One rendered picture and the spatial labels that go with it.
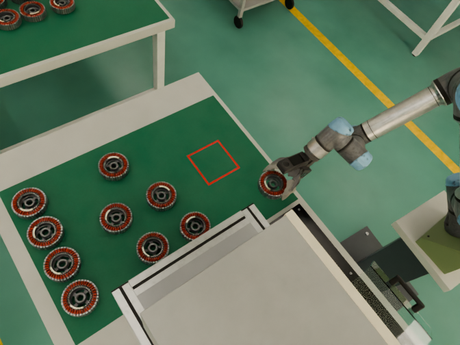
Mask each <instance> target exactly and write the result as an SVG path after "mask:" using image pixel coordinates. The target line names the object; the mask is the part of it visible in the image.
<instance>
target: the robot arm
mask: <svg viewBox="0 0 460 345"><path fill-rule="evenodd" d="M451 103H453V119H454V120H455V121H457V122H458V123H459V172H456V173H454V174H451V175H449V176H448V177H447V178H446V184H445V186H446V194H447V203H448V212H447V214H446V217H445V220H444V228H445V230H446V232H447V233H449V234H450V235H452V236H455V237H457V238H460V67H459V68H456V69H454V70H452V71H450V72H448V73H446V74H444V75H442V76H441V77H438V78H437V79H435V80H433V81H432V82H431V85H430V86H429V87H427V88H425V89H423V90H421V91H419V92H418V93H416V94H414V95H412V96H411V97H409V98H407V99H405V100H404V101H401V102H400V103H398V104H396V105H394V106H392V107H391V108H389V109H387V110H385V111H384V112H381V113H380V114H378V115H376V116H374V117H372V118H371V119H369V120H367V121H365V122H364V123H362V124H360V125H351V124H350V123H349V122H348V121H347V120H346V119H345V118H343V117H341V116H339V117H337V118H336V119H334V120H333V121H332V122H330V123H329V124H328V125H327V126H326V127H325V128H324V129H323V130H322V131H321V132H320V133H318V134H317V135H316V136H315V137H312V138H311V139H312V140H310V141H309V142H308V143H307V144H306V145H305V146H304V147H303V148H304V151H305V153H304V152H302V151H301V152H300V153H297V154H295V155H292V156H289V157H280V158H278V159H276V160H275V161H273V162H272V163H271V164H269V165H268V166H267V167H265V168H264V170H263V172H266V171H268V170H274V169H275V168H276V169H279V170H280V171H281V172H282V174H283V175H284V174H286V173H288V176H289V177H293V178H292V179H291V180H288V181H287V183H286V184H287V186H286V189H284V193H283V194H282V195H281V200H282V201H283V200H284V199H286V198H287V197H288V196H289V195H290V194H291V193H293V192H295V190H296V186H297V185H298V184H299V183H300V180H301V179H302V178H303V177H304V176H306V175H307V174H308V173H310V172H311V168H310V166H311V165H312V164H313V163H314V162H317V161H318V160H320V159H322V158H323V157H324V156H325V155H327V154H328V153H330V151H332V150H333V149H335V150H336V151H337V152H338V153H339V154H340V155H341V156H342V157H343V158H344V159H345V160H346V161H347V162H348V163H349V165H350V166H352V167H353V168H354V169H355V170H362V169H364V168H365V167H366V166H368V165H369V164H370V162H371V161H372V155H371V154H370V153H369V151H367V150H366V146H365V144H367V143H369V142H371V141H373V140H375V139H377V138H379V137H381V136H383V135H385V134H387V133H389V132H390V131H392V130H394V129H396V128H398V127H400V126H402V125H404V124H406V123H408V122H410V121H411V120H413V119H415V118H417V117H419V116H421V115H423V114H425V113H427V112H430V111H431V110H433V109H435V108H436V107H439V106H441V105H445V106H447V105H450V104H451ZM306 173H307V174H306Z"/></svg>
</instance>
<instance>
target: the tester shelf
mask: <svg viewBox="0 0 460 345"><path fill-rule="evenodd" d="M269 226H270V224H269V223H268V222H267V220H266V219H265V218H264V217H263V215H262V214H261V213H260V211H259V210H258V209H257V208H256V206H255V205H254V203H251V204H250V205H249V206H247V207H245V208H244V209H242V210H241V211H239V212H238V213H236V214H234V215H232V216H231V217H230V218H228V219H226V220H225V221H223V222H221V223H220V224H219V225H216V226H215V227H214V228H212V229H210V230H209V231H207V232H205V233H204V234H203V235H200V236H199V237H198V238H196V239H194V240H193V241H191V242H189V243H188V244H186V245H185V246H183V247H181V248H180V249H178V250H177V251H175V252H174V253H172V254H170V255H169V256H167V257H165V258H163V259H162V260H161V261H159V262H157V263H156V264H154V265H152V266H151V267H150V268H147V269H146V270H145V271H143V272H141V273H140V274H138V275H136V276H135V277H134V278H132V279H130V280H128V281H127V282H125V283H124V284H122V285H120V286H119V287H117V288H116V289H114V290H112V291H111V293H112V295H113V296H114V298H115V299H116V302H117V303H118V305H119V307H120V308H121V310H122V312H123V314H124V315H125V317H126V319H127V321H128V323H129V324H130V326H131V328H132V329H133V332H134V333H135V334H136V337H137V339H138V340H139V342H140V344H141V345H154V344H153V343H152V341H151V339H150V337H149V335H148V334H147V332H146V331H145V329H144V327H143V323H142V319H141V316H140V312H142V311H144V310H145V309H146V308H148V307H150V306H151V305H152V304H154V303H156V302H157V301H158V300H160V299H161V298H163V297H165V296H166V295H167V294H169V293H171V292H172V291H173V290H175V289H177V288H178V287H179V286H181V285H183V284H184V283H185V282H186V281H188V280H190V279H191V278H192V277H194V276H196V275H197V274H198V273H200V272H202V271H203V270H204V269H206V268H208V267H209V266H211V265H212V264H214V263H215V262H217V261H218V260H219V259H221V258H223V257H224V256H225V255H227V254H229V253H230V252H231V251H233V250H234V249H236V248H237V247H239V246H240V245H242V244H243V243H245V242H246V241H248V240H249V239H251V238H252V237H254V236H255V235H257V234H258V233H260V232H261V231H263V230H264V229H266V228H267V227H269Z"/></svg>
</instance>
